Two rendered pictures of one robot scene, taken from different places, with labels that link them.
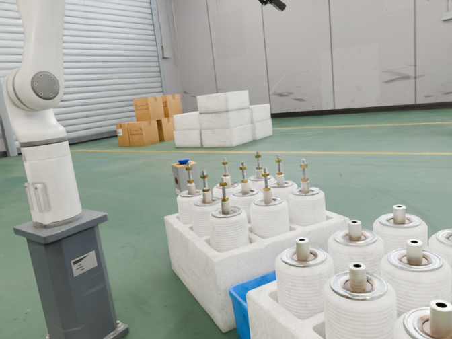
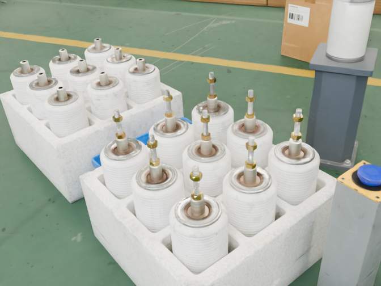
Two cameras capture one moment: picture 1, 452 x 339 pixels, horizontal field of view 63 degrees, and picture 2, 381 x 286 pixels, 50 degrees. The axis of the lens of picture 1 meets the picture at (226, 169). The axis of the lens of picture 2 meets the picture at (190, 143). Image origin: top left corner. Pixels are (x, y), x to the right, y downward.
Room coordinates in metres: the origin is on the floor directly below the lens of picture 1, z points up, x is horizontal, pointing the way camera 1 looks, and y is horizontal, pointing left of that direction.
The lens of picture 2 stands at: (1.63, -0.21, 0.71)
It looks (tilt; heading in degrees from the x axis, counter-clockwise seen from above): 34 degrees down; 168
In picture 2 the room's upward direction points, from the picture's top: 4 degrees counter-clockwise
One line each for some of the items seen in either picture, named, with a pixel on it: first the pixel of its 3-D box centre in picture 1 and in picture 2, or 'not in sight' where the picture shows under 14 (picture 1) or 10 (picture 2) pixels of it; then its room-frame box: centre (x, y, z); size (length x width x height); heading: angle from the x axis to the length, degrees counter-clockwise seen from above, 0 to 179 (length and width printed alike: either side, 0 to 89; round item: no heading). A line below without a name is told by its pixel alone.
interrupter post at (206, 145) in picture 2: (245, 188); (206, 145); (1.00, -0.05, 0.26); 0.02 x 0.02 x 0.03
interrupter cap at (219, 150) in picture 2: (245, 192); (206, 151); (1.00, -0.05, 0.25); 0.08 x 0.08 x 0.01
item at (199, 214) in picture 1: (211, 233); (248, 163); (0.95, 0.06, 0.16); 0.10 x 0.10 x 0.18
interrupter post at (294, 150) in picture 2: (191, 189); (295, 147); (1.06, 0.11, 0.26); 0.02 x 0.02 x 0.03
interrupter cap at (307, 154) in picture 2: (192, 193); (294, 152); (1.06, 0.11, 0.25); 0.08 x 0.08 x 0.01
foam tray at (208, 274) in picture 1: (251, 246); (208, 211); (1.00, -0.05, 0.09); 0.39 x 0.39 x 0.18; 24
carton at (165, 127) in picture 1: (162, 129); not in sight; (5.07, 0.81, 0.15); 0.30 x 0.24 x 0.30; 52
